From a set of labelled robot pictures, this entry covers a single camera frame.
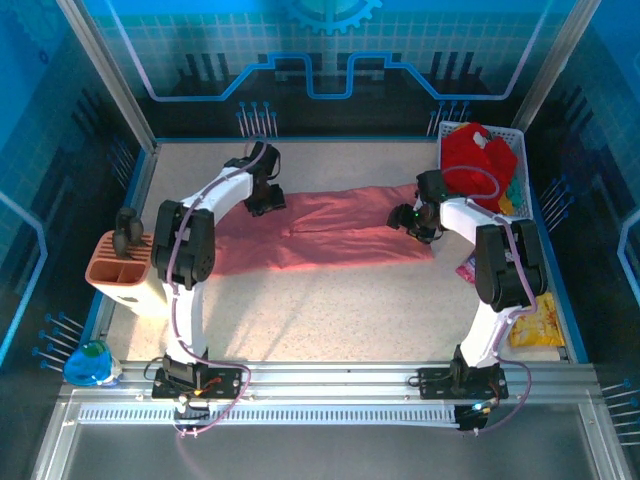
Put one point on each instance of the pink t-shirt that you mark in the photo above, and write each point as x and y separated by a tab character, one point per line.
325	230

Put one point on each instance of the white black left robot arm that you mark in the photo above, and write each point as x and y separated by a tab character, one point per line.
220	190

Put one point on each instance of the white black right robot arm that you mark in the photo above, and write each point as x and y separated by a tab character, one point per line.
460	215

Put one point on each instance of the purple candy bag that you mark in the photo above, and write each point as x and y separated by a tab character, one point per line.
467	272

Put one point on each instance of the red t-shirt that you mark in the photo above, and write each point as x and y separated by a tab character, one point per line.
470	155

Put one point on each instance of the yellow t-shirt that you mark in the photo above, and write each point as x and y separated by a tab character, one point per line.
505	205

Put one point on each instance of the teal t-shirt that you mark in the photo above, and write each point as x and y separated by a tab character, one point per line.
515	192

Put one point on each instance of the white plastic mesh basket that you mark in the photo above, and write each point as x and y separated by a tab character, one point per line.
505	132

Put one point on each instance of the orange cream knife block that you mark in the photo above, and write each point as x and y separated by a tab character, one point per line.
130	295

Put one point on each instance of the yellow snack bag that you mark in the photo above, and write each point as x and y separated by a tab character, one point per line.
540	325

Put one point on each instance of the small black electronics box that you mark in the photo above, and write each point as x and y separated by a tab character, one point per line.
470	417
192	411

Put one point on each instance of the blue glossy plastic object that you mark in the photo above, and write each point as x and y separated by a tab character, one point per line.
87	367

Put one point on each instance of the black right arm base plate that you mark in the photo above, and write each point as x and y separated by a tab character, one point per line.
435	385

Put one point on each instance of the aluminium mounting rail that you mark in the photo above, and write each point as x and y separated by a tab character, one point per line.
325	380

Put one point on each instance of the aluminium frame post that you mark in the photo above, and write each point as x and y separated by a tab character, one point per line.
110	75
555	65

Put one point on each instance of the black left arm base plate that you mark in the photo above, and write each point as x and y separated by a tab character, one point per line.
167	387

